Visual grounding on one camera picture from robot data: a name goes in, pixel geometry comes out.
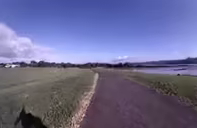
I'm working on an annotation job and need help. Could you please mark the distant dark hill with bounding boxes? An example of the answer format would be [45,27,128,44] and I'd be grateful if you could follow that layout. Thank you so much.
[132,56,197,66]

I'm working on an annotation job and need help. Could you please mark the grass verge with weeds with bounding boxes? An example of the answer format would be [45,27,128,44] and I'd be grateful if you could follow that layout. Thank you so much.
[119,68,197,114]

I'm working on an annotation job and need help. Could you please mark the distant row of trees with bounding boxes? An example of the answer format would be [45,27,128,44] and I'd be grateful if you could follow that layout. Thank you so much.
[0,60,174,70]

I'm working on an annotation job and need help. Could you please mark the green grass field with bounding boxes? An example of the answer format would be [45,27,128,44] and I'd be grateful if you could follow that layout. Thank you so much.
[0,67,97,128]

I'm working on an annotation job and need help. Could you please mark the reddish-brown asphalt path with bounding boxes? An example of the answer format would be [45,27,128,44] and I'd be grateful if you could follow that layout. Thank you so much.
[79,68,197,128]

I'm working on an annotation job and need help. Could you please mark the distant white buildings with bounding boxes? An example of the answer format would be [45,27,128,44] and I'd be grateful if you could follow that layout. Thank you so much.
[0,63,22,69]

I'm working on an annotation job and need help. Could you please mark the pale gravel edge strip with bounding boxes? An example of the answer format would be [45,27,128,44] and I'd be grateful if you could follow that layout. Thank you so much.
[66,72,100,128]

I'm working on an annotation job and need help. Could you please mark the grey water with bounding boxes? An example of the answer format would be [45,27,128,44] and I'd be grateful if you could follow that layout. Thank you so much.
[133,64,197,77]

